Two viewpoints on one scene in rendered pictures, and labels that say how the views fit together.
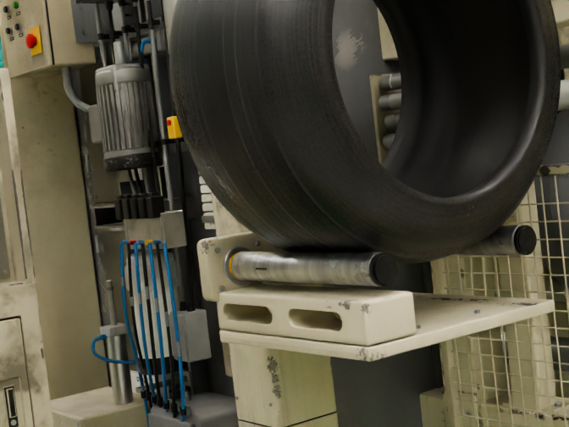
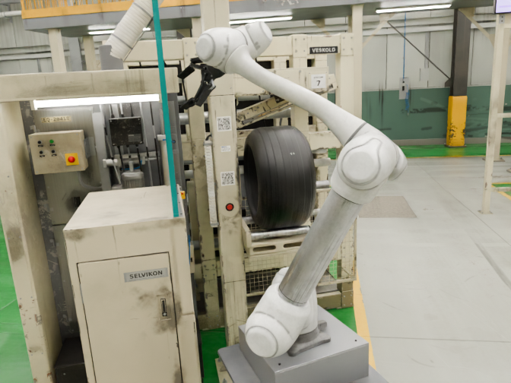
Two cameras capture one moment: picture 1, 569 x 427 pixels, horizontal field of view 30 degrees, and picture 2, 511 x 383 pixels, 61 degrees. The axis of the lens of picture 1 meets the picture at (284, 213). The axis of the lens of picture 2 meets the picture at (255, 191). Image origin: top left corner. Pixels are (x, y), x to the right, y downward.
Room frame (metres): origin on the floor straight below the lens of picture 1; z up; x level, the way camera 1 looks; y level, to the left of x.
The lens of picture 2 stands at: (0.69, 2.08, 1.70)
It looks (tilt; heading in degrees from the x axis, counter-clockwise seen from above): 14 degrees down; 295
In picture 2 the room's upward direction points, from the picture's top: 3 degrees counter-clockwise
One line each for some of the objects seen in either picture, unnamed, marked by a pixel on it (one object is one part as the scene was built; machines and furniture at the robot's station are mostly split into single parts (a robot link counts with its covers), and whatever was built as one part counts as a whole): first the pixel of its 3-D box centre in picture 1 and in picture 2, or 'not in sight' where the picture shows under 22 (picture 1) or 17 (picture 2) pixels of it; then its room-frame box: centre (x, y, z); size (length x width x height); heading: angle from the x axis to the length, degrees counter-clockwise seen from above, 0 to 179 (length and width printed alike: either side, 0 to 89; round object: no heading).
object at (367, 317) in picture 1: (308, 311); (279, 243); (1.53, -0.02, 0.84); 0.36 x 0.09 x 0.06; 36
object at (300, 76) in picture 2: not in sight; (274, 81); (1.69, -0.45, 1.71); 0.61 x 0.25 x 0.15; 36
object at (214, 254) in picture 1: (305, 252); (242, 228); (1.76, -0.03, 0.90); 0.40 x 0.03 x 0.10; 126
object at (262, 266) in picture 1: (305, 267); (279, 232); (1.53, -0.02, 0.90); 0.35 x 0.05 x 0.05; 36
